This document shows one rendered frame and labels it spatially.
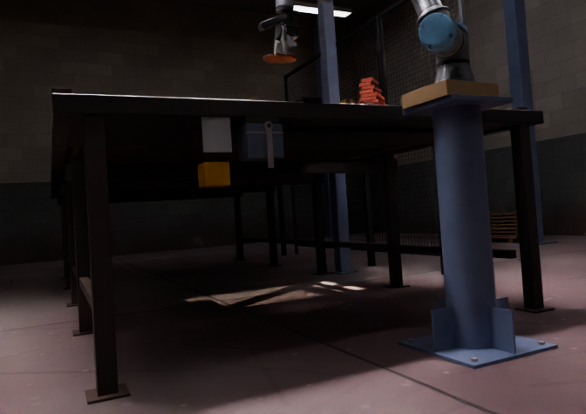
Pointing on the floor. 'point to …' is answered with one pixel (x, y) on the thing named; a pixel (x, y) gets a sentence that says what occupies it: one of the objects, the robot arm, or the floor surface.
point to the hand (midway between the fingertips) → (280, 57)
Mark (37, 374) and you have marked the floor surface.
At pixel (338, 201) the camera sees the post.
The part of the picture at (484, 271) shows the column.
